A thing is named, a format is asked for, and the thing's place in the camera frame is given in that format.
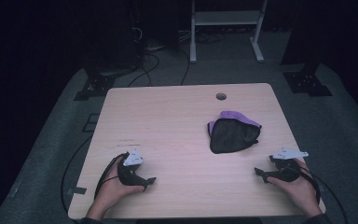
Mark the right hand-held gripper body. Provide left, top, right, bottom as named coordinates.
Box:
left=268, top=147, right=310, bottom=183

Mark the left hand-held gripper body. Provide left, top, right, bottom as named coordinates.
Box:
left=117, top=149, right=148, bottom=188

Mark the purple towel with black trim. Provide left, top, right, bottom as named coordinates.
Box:
left=207, top=110, right=263, bottom=155

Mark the person's left hand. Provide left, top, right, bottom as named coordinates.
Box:
left=86, top=155, right=145, bottom=221

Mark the person's right hand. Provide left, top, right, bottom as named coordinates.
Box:
left=266, top=158, right=324, bottom=218

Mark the grey tape piece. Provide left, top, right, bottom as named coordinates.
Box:
left=66, top=186, right=88, bottom=197

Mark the black floor tape marking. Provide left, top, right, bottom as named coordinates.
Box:
left=81, top=113, right=101, bottom=133

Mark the black stand base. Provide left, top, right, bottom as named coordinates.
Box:
left=73, top=65, right=138, bottom=102
left=282, top=61, right=334, bottom=98

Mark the left hand-held gripper cable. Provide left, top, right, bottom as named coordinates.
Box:
left=93, top=151, right=131, bottom=201

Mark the hand-held gripper cable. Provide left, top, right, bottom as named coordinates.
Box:
left=93, top=151, right=131, bottom=201
left=287, top=163, right=350, bottom=224

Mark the right hand-held gripper cable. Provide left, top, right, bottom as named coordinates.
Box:
left=287, top=163, right=350, bottom=224

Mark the black floor cable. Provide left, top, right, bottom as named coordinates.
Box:
left=60, top=134, right=94, bottom=222

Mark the bundle of black floor cables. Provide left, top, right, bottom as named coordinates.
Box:
left=126, top=27, right=191, bottom=89

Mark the white metal stand frame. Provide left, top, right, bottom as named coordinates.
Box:
left=189, top=0, right=269, bottom=64

